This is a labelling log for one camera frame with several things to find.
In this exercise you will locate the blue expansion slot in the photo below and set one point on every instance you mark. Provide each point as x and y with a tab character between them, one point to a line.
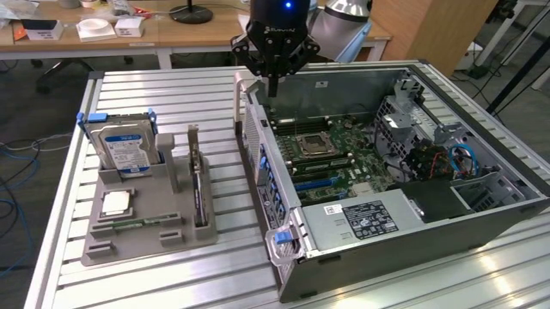
314	184

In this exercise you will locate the installed RAM stick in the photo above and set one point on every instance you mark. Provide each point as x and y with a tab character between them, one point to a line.
322	164

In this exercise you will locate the green motherboard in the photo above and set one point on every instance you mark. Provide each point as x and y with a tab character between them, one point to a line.
361	161

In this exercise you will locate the blue case latch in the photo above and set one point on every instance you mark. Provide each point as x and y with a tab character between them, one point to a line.
282	237

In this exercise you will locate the black lamp base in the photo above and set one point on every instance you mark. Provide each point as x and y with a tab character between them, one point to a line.
191	14

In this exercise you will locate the green RAM stick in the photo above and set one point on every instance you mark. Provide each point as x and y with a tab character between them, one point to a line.
138	222

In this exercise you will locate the graphics card with metal bracket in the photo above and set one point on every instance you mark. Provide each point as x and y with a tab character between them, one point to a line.
198	193

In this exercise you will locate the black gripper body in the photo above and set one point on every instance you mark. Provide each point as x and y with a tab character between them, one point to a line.
277	35

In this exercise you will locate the wooden desk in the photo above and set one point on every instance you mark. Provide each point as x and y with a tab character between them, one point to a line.
181	35

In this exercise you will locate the white box with black lid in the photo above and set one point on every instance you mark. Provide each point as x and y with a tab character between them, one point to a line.
42	30

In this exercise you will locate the black tripod pole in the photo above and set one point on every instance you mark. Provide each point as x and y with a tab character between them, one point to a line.
516	58

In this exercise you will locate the CPU socket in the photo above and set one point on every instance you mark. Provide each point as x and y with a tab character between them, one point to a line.
314	145

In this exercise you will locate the silver CPU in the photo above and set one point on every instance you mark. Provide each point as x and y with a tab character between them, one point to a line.
116	203

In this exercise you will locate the grey power supply unit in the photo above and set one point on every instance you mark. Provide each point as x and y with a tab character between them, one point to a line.
343	222

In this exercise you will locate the open black PC case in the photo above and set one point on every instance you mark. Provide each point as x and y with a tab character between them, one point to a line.
386	254

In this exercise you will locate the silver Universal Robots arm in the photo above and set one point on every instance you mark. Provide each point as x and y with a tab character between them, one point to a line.
339	29

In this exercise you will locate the office chair base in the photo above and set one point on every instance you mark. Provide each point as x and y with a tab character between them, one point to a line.
56	71

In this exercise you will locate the grey parts rack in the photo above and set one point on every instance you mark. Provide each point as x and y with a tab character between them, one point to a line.
146	238

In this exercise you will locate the white box with round insert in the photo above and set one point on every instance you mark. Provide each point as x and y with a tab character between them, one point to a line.
95	30

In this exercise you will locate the small white box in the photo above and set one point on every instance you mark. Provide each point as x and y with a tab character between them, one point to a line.
129	27

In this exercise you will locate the wooden cabinet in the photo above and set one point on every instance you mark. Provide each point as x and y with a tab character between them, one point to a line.
452	32

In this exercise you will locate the hard disk in blue caddy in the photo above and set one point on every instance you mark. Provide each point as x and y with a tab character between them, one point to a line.
124	151

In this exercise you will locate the metal drive cage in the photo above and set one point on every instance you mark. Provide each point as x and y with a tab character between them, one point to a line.
404	122

